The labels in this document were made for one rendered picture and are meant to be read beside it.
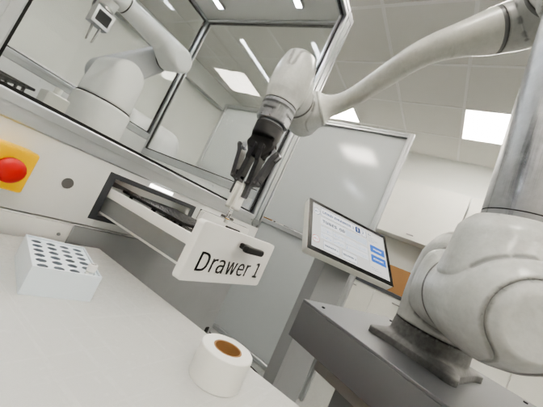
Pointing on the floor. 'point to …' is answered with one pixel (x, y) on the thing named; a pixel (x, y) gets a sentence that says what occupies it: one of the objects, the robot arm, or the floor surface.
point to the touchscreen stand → (292, 383)
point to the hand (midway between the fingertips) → (237, 195)
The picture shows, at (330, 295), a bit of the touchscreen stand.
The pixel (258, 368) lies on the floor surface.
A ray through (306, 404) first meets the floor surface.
